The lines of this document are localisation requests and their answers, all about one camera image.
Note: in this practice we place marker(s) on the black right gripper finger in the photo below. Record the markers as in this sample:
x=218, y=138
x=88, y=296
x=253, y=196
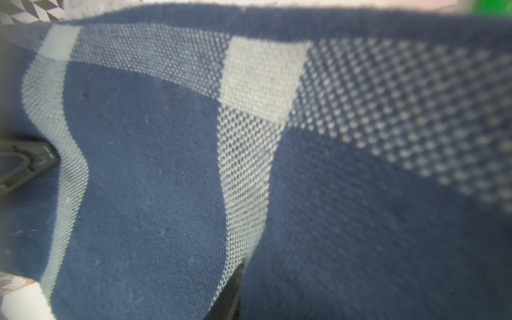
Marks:
x=227, y=305

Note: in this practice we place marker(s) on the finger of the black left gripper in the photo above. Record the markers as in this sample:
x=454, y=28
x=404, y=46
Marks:
x=24, y=160

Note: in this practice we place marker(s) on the navy plaid scarf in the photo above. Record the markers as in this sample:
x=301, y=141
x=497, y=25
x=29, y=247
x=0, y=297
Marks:
x=357, y=160

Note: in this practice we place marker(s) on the green plastic perforated basket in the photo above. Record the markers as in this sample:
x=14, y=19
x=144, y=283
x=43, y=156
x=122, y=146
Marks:
x=499, y=8

